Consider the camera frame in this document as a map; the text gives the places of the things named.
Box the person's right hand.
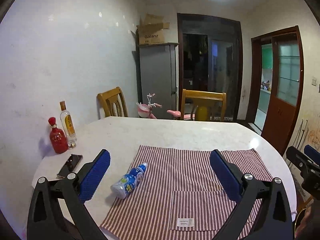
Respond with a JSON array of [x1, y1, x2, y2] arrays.
[[295, 200, 320, 240]]

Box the white dustpan with broom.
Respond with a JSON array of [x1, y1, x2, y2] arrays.
[[293, 119, 309, 151]]

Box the black smartphone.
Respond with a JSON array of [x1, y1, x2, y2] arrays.
[[57, 154, 82, 178]]

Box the brown kitchen sliding door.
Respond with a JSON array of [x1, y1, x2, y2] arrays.
[[261, 25, 304, 156]]

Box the blue white drink bottle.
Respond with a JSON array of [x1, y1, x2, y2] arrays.
[[110, 163, 148, 199]]

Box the red liquor bottle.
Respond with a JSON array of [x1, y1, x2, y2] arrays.
[[48, 117, 68, 154]]

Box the clear liquor bottle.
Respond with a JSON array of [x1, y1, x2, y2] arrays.
[[60, 101, 76, 148]]

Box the red striped cloth mat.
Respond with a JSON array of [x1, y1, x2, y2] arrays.
[[100, 144, 275, 240]]

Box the wooden chair left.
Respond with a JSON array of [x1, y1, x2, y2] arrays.
[[97, 87, 128, 117]]

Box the wooden chair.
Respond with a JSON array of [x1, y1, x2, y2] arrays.
[[97, 87, 128, 117], [179, 89, 227, 122]]

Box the pink child's tricycle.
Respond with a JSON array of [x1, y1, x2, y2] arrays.
[[136, 93, 181, 120]]

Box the wooden chair centre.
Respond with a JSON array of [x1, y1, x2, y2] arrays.
[[179, 89, 227, 122]]

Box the grey refrigerator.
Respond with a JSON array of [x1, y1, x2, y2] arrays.
[[139, 43, 177, 120]]

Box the Galanz cardboard box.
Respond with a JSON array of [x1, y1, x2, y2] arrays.
[[137, 14, 170, 46]]

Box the white wall switch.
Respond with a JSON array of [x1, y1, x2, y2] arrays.
[[311, 78, 317, 86]]

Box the dark brown door frame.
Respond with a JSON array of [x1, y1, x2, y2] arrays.
[[177, 13, 243, 121]]

